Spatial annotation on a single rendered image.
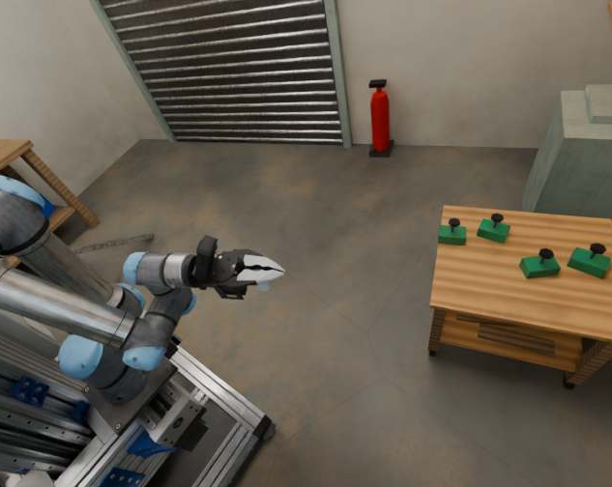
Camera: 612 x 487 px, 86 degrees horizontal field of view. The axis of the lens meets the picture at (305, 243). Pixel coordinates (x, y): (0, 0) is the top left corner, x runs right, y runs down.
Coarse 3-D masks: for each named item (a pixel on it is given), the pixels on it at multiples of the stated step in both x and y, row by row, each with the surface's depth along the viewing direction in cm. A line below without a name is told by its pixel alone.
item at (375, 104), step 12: (372, 84) 244; (384, 84) 241; (372, 96) 252; (384, 96) 248; (372, 108) 256; (384, 108) 253; (372, 120) 264; (384, 120) 260; (372, 132) 273; (384, 132) 268; (372, 144) 289; (384, 144) 276; (372, 156) 285; (384, 156) 281
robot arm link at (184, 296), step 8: (176, 288) 77; (184, 288) 79; (160, 296) 76; (168, 296) 76; (176, 296) 78; (184, 296) 79; (192, 296) 83; (152, 304) 76; (160, 304) 75; (168, 304) 76; (176, 304) 77; (184, 304) 79; (192, 304) 83; (160, 312) 74; (168, 312) 75; (176, 312) 77; (184, 312) 82; (176, 320) 77
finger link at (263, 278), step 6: (246, 270) 66; (276, 270) 65; (240, 276) 66; (246, 276) 65; (252, 276) 65; (258, 276) 65; (264, 276) 64; (270, 276) 65; (276, 276) 65; (258, 282) 65; (264, 282) 65; (258, 288) 69; (264, 288) 68
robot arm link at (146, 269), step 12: (144, 252) 74; (156, 252) 74; (132, 264) 71; (144, 264) 71; (156, 264) 70; (132, 276) 72; (144, 276) 71; (156, 276) 70; (156, 288) 74; (168, 288) 75
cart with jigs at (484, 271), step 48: (480, 240) 144; (528, 240) 139; (576, 240) 135; (432, 288) 134; (480, 288) 130; (528, 288) 126; (576, 288) 122; (432, 336) 152; (480, 336) 150; (528, 336) 145; (576, 336) 143; (576, 384) 141
